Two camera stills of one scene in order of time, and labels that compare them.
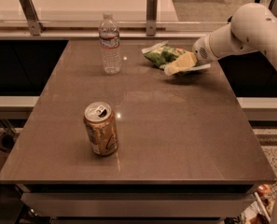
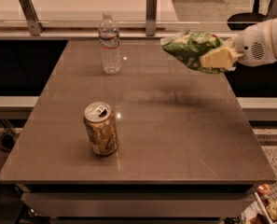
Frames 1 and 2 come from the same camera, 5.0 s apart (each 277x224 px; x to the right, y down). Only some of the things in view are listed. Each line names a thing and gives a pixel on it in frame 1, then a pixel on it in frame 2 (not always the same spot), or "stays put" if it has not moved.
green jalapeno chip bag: x=162 y=53 -> x=188 y=46
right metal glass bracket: x=151 y=14 stays put
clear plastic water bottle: x=109 y=37 stays put
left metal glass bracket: x=30 y=13 stays put
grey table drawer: x=141 y=204 stays put
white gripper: x=202 y=52 -> x=256 y=46
